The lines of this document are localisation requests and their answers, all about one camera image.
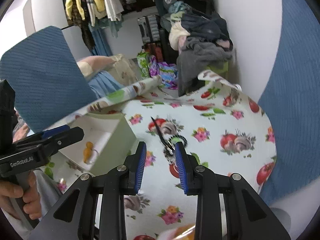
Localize fruit-print tablecloth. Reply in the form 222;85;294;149
42;75;276;239

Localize blue pillow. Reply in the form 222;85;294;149
1;26;97;133
259;0;319;204

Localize blue pillow left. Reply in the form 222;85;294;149
1;26;97;133

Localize light blue cloth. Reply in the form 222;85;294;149
88;70;124;99

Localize orange pendant jewelry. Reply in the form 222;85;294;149
83;141;94;164

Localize pile of dark clothes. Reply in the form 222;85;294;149
161;0;233;96

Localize purple green floral bag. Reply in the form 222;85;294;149
136;51;178;89

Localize beige pink cushion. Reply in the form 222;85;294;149
76;54;138;86

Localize left hand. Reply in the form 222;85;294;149
0;171;42;220

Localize blue pillow right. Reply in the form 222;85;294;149
259;0;319;204

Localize hanging yellow white clothes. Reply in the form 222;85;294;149
65;0;124;27

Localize black grey suitcase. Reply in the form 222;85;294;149
137;15;161;44

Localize white cardboard box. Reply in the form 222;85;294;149
60;113;138;176

